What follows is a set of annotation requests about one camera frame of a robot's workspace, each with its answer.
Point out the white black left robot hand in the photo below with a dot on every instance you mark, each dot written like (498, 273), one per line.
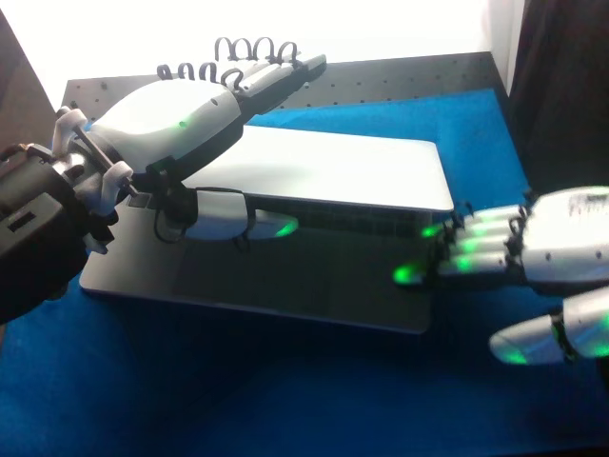
(157, 119)

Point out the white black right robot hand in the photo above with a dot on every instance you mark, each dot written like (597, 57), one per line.
(566, 238)

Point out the silver laptop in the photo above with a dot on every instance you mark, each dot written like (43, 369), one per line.
(309, 162)

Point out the dark curtain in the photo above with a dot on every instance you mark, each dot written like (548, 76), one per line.
(561, 71)

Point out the blue cloth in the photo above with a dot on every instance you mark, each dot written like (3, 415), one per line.
(190, 381)

